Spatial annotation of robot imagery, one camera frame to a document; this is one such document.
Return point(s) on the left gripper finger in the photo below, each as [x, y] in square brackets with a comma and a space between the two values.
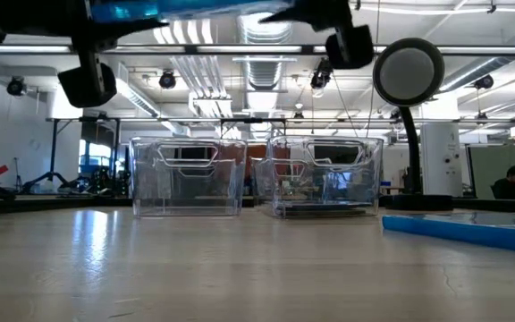
[114, 29]

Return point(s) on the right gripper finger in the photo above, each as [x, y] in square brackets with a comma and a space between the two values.
[302, 11]

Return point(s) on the blue jewel case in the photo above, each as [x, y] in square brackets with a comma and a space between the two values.
[463, 232]
[186, 9]

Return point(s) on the black gooseneck lamp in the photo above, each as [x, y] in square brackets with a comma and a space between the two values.
[407, 71]

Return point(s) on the orange panel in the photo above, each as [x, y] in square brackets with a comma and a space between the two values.
[256, 156]

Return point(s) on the clear plastic bin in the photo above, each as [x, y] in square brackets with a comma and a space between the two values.
[188, 197]
[329, 188]

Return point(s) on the white column unit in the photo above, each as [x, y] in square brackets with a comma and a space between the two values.
[441, 158]

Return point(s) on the green partition panel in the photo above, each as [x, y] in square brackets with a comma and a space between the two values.
[481, 172]

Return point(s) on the person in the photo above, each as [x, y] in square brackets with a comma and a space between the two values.
[512, 185]

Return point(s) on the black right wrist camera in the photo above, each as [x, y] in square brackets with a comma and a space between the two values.
[351, 47]

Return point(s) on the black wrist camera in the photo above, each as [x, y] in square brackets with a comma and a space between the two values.
[87, 85]
[351, 47]

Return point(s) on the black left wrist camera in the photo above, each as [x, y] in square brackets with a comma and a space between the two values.
[87, 85]

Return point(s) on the black ceiling-hung camera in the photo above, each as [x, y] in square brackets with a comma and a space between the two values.
[16, 86]
[167, 79]
[321, 77]
[483, 82]

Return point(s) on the thin black frame rail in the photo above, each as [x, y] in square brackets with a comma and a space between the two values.
[248, 120]

